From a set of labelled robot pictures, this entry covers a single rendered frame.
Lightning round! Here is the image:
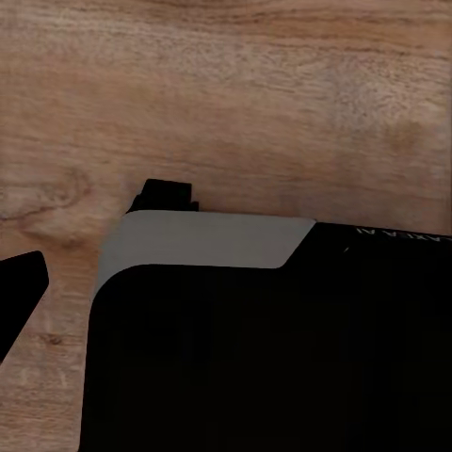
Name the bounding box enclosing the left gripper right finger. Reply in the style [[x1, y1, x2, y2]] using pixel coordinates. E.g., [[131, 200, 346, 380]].
[[422, 250, 452, 326]]

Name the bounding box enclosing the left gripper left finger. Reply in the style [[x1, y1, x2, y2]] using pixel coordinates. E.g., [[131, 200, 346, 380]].
[[0, 250, 49, 364]]

